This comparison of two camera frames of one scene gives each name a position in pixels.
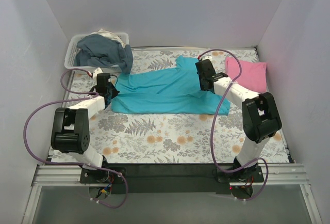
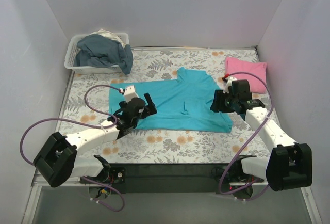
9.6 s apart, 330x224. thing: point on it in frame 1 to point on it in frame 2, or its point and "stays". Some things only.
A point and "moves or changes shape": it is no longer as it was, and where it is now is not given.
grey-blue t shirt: [100, 49] stays
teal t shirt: [175, 90] moves or changes shape
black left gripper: [111, 94] to [147, 108]
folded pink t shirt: [253, 75] stays
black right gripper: [203, 84] to [219, 101]
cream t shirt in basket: [110, 34] stays
